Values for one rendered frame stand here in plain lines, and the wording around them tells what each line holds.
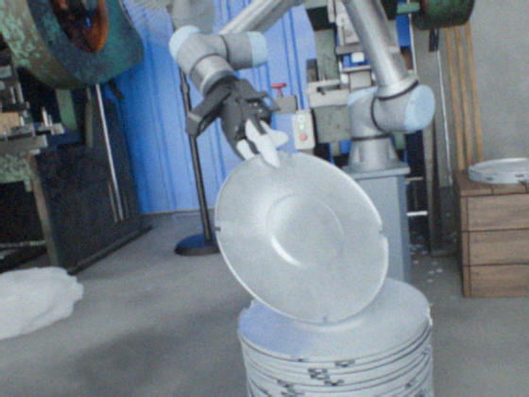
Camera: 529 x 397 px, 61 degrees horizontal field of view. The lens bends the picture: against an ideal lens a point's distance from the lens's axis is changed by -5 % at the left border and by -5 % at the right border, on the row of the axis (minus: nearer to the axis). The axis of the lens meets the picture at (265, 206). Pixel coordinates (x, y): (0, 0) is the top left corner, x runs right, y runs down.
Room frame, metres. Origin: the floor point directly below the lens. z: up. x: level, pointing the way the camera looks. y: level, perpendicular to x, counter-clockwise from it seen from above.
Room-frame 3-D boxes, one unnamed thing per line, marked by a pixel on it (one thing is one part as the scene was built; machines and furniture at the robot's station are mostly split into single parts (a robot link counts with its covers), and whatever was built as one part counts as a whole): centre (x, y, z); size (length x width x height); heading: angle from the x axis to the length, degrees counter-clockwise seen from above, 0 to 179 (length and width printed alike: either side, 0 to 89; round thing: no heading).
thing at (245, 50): (1.01, 0.02, 0.78); 0.11 x 0.11 x 0.08; 34
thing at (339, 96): (2.12, -0.49, 0.68); 0.45 x 0.30 x 0.06; 77
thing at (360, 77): (1.95, -0.45, 0.72); 0.25 x 0.14 x 0.14; 167
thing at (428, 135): (2.19, -0.79, 0.45); 0.92 x 0.12 x 0.90; 167
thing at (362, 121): (1.38, -0.34, 0.62); 0.13 x 0.12 x 0.14; 34
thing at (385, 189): (1.39, -0.34, 0.23); 0.19 x 0.19 x 0.45; 82
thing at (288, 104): (1.96, -0.14, 0.62); 0.10 x 0.06 x 0.20; 77
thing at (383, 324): (0.67, -0.08, 0.34); 0.29 x 0.29 x 0.01
